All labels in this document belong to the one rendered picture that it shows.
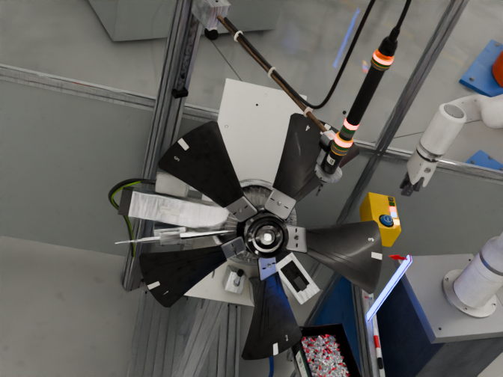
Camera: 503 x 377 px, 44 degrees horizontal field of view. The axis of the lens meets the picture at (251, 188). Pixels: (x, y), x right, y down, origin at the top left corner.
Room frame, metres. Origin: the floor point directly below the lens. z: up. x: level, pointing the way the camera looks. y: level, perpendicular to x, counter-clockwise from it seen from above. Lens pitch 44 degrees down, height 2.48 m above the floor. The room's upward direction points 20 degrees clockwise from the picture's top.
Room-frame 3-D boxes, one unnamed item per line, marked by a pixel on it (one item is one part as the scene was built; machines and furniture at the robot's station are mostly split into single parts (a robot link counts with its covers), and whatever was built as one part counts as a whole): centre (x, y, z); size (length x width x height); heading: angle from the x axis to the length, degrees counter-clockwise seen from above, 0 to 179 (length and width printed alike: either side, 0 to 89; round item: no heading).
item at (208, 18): (1.65, 0.30, 1.54); 0.10 x 0.07 x 0.08; 48
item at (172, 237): (1.16, 0.17, 1.08); 0.07 x 0.04 x 0.06; 114
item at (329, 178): (1.24, -0.16, 1.50); 0.09 x 0.07 x 0.10; 48
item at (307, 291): (1.27, -0.21, 0.98); 0.20 x 0.16 x 0.20; 13
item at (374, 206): (1.60, -0.45, 1.02); 0.16 x 0.10 x 0.11; 13
